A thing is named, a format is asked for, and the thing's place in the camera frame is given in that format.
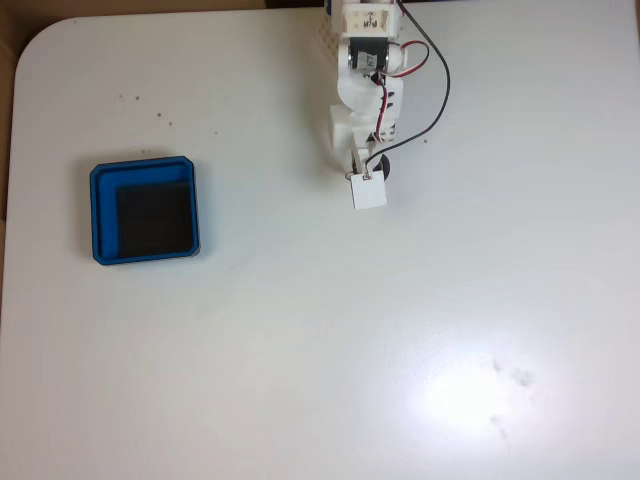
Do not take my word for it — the white perforated base plate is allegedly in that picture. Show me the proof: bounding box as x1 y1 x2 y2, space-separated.
317 4 342 66

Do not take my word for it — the blue square box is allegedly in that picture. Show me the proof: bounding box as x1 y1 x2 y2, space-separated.
89 155 202 268

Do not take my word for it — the red white servo cable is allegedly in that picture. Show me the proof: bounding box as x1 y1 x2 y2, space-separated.
372 40 432 144

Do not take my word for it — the black camera cable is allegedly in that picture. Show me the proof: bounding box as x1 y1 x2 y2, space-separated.
363 2 451 176

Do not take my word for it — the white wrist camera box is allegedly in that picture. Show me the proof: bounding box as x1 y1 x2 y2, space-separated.
349 170 388 212

